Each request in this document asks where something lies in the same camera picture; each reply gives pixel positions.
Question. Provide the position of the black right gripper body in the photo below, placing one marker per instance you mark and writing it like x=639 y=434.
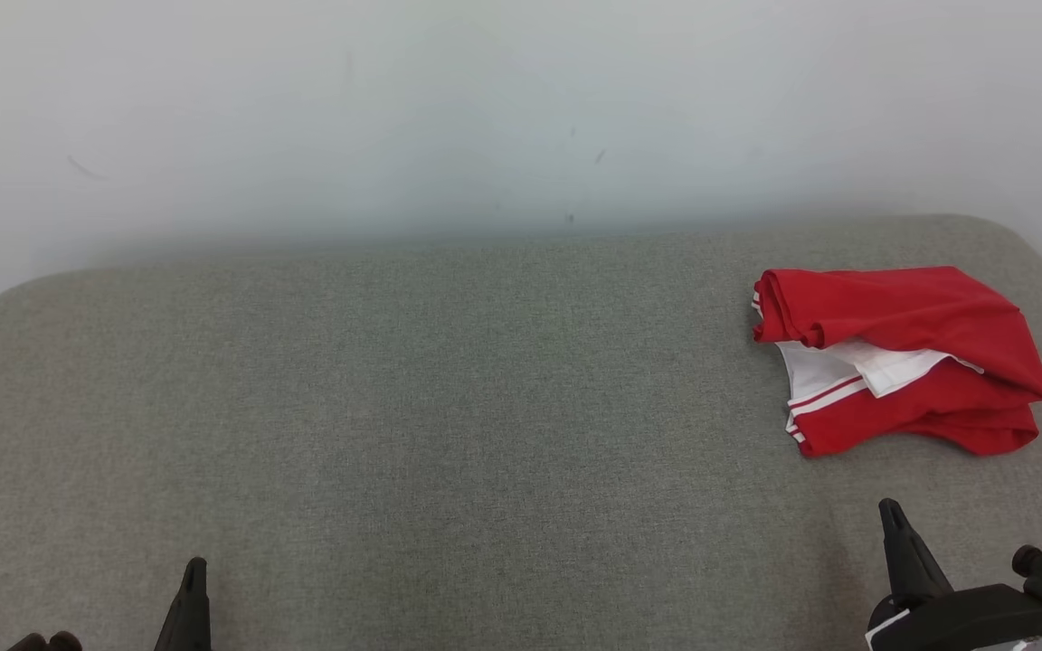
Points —
x=955 y=619

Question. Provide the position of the red basketball jersey white sleeves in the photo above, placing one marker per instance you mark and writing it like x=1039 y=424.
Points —
x=892 y=307

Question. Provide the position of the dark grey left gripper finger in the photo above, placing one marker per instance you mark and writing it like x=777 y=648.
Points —
x=199 y=624
x=177 y=624

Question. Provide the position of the red shirt with white hem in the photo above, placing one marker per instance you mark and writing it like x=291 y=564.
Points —
x=996 y=441

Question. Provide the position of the grey fabric sofa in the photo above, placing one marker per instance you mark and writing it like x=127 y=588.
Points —
x=394 y=407

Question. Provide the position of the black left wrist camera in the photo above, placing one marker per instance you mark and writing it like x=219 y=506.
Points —
x=46 y=643

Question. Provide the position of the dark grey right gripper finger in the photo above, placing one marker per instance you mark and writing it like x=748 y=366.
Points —
x=923 y=574
x=896 y=565

